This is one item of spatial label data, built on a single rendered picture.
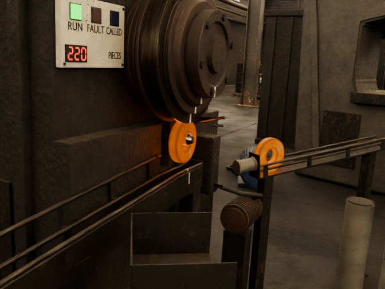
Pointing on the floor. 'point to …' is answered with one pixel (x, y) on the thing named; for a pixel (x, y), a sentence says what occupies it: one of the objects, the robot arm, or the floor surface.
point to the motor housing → (239, 234)
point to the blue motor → (243, 180)
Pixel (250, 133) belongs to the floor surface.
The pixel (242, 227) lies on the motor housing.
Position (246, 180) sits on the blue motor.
